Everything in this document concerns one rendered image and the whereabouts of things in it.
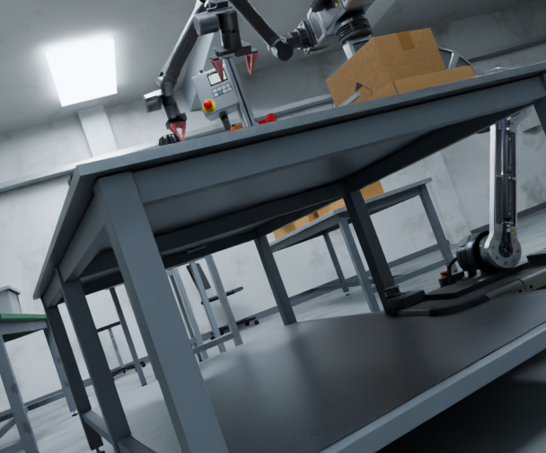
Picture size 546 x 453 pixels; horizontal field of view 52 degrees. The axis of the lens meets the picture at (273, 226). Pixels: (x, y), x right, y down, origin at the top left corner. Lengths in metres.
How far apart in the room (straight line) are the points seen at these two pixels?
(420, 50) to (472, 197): 6.57
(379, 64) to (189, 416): 1.22
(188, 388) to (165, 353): 0.07
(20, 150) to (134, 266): 6.22
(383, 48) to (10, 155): 5.80
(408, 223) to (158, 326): 6.95
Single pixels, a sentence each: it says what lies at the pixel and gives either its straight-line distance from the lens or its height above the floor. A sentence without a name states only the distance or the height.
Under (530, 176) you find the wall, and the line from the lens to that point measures 9.04.
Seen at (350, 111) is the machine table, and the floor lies 0.81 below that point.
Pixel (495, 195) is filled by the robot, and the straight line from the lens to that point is 2.25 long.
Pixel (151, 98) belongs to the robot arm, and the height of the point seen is 1.37.
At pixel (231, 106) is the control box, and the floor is 1.29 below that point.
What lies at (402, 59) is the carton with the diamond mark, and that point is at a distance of 1.83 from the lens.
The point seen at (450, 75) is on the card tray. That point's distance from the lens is 1.43.
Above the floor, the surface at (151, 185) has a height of 0.78.
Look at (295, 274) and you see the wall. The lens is 7.06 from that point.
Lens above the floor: 0.58
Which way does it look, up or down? 4 degrees up
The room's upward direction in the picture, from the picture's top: 20 degrees counter-clockwise
